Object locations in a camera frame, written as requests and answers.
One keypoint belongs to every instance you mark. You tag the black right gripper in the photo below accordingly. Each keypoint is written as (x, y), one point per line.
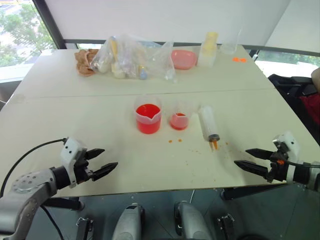
(277, 172)

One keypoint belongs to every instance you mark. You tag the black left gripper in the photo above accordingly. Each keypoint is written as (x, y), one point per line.
(82, 172)

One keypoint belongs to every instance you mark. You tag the clear syringe with orange tip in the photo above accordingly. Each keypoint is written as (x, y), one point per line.
(208, 122)

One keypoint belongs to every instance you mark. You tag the black table support bar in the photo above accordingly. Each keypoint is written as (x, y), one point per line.
(250, 192)
(65, 203)

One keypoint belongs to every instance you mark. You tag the large beaker with red liquid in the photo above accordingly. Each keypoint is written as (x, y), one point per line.
(148, 120)

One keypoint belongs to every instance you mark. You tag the silver rounded robot leg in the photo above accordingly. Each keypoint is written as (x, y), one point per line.
(128, 222)
(191, 222)

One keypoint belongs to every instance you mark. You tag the black metal clamp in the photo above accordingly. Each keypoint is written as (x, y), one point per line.
(226, 226)
(83, 228)

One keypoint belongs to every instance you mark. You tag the red liquid drops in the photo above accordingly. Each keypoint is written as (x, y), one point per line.
(171, 141)

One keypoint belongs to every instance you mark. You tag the red fabric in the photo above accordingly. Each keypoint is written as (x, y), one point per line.
(312, 107)

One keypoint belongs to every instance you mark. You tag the black chair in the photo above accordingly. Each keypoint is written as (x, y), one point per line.
(290, 90)

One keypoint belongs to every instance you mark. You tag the small beaker with red liquid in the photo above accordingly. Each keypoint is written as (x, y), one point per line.
(178, 121)

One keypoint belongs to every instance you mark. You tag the small blue bottle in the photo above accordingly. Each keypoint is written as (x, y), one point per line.
(143, 73)

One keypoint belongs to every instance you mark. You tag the person's bare limb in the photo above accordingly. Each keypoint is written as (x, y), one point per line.
(316, 80)

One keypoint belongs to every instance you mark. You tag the crumpled brown cloth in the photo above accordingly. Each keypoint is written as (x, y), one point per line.
(83, 61)

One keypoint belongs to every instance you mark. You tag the orange bits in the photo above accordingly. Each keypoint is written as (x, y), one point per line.
(238, 59)

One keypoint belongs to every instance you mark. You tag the large clear plastic bag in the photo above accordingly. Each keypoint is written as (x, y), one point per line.
(125, 55)

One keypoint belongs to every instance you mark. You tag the yellow stick in bag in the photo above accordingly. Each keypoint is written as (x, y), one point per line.
(114, 48)

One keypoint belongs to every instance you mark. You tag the small clear plastic bag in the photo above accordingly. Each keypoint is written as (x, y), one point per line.
(166, 62)

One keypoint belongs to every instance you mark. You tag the empty clear glass beaker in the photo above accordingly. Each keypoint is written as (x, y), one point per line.
(230, 45)

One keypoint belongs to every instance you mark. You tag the clear bottle with yellow contents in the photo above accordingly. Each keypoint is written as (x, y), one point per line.
(208, 50)

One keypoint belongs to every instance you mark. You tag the pink plastic bowl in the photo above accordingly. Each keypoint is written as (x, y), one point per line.
(183, 59)

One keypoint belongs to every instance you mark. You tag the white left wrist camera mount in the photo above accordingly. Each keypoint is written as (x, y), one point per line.
(71, 150)

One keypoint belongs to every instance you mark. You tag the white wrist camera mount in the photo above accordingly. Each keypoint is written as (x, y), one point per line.
(291, 145)
(71, 150)

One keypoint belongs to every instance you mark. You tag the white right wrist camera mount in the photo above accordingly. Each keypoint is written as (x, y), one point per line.
(291, 145)

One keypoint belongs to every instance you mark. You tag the black window frame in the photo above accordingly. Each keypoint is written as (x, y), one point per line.
(50, 22)

